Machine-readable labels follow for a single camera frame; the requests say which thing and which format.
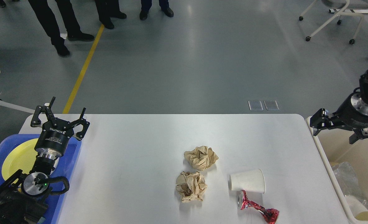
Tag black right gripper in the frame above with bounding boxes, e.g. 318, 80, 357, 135
310, 93, 368, 144

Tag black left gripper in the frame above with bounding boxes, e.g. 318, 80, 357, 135
30, 96, 90, 160

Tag yellow plastic plate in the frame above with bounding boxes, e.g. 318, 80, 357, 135
1, 139, 38, 180

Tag aluminium foil tray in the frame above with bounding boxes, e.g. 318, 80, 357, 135
332, 162, 368, 209

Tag cream paper cup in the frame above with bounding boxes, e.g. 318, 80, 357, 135
344, 195, 368, 221

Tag white paper cup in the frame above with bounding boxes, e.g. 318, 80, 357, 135
228, 169, 266, 194

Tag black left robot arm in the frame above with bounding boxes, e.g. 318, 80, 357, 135
0, 97, 90, 224

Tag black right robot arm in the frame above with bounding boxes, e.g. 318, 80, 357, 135
309, 70, 368, 144

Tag white waste bin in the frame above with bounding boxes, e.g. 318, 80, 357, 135
313, 129, 368, 224

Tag white pink plate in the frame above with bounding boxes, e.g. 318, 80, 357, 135
52, 157, 60, 172

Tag right floor socket plate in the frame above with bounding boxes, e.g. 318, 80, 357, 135
264, 100, 280, 111

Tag floor socket plate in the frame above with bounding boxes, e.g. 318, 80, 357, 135
248, 100, 264, 111
264, 100, 280, 111

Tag left floor socket plate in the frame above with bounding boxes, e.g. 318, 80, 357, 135
248, 100, 264, 111

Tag bystander black trousers left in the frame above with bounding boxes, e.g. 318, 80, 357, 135
29, 0, 94, 57

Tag bystander black trousers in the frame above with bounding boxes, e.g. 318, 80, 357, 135
29, 0, 94, 57
95, 0, 127, 30

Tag red foil wrapper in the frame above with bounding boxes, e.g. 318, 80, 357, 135
237, 190, 280, 224

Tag white rolling chair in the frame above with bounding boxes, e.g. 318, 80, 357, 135
305, 0, 368, 44

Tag bystander black trousers middle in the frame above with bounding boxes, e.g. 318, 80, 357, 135
95, 0, 127, 30

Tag bystander dark blue trousers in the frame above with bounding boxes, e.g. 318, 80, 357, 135
139, 0, 174, 21

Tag crumpled brown paper lower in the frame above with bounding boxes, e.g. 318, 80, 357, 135
176, 171, 208, 203

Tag crumpled brown paper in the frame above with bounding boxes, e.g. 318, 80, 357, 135
176, 171, 208, 203
184, 146, 219, 170

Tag crumpled brown paper upper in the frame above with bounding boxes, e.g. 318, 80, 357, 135
184, 146, 219, 170

